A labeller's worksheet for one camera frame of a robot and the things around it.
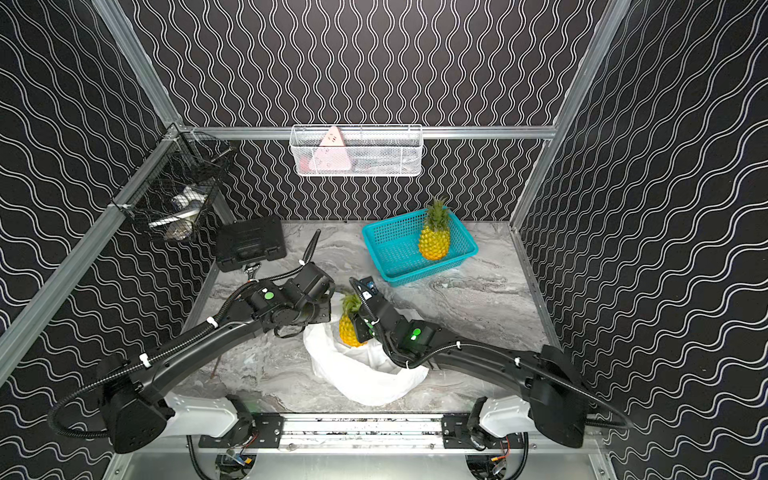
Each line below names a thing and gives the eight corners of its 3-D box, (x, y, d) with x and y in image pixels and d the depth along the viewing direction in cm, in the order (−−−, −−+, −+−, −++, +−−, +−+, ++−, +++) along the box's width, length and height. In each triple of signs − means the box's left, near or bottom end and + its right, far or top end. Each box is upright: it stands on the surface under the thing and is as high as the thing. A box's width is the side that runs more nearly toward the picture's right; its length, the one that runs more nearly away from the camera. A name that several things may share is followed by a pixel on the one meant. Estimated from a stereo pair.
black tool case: (223, 275, 107) (215, 264, 102) (225, 236, 119) (218, 224, 114) (287, 261, 111) (282, 250, 106) (283, 225, 123) (279, 213, 118)
